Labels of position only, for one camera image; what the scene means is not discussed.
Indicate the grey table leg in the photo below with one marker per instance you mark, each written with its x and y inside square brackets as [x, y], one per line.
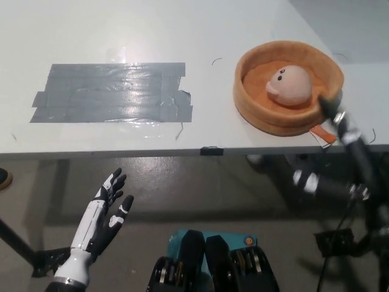
[54, 185]

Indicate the black teal robot torso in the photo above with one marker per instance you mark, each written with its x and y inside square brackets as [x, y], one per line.
[212, 261]

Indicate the grey duct tape patch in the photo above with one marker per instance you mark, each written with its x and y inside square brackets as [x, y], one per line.
[112, 94]

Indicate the orange soft plush plate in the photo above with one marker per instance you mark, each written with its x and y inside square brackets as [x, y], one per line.
[252, 100]

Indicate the clear tape sheet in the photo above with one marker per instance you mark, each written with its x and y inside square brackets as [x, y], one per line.
[146, 129]

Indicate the small black tape piece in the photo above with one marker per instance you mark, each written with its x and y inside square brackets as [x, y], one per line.
[212, 151]

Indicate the black stand pole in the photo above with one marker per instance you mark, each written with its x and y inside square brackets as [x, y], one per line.
[16, 240]

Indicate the grey furniture foot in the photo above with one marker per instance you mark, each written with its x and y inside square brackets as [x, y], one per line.
[299, 162]
[254, 161]

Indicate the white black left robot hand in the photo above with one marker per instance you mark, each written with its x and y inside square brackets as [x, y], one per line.
[97, 225]

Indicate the black floor base plate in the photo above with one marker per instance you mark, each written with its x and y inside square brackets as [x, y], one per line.
[332, 241]

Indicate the pale pink plush dumpling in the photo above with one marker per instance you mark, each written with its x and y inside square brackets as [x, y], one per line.
[291, 85]

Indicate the dark shoe with tan sole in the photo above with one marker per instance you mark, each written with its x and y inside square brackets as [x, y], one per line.
[4, 179]

